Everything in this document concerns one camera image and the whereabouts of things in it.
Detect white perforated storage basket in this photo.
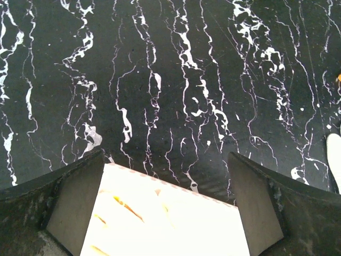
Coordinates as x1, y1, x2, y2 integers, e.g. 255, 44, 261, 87
81, 164, 249, 255

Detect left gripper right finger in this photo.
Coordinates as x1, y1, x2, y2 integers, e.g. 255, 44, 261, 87
228, 152, 340, 255

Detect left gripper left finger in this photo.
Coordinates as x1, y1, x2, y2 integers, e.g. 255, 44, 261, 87
1, 151, 104, 255

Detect blue dotted glove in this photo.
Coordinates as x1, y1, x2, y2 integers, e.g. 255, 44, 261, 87
326, 133, 341, 194

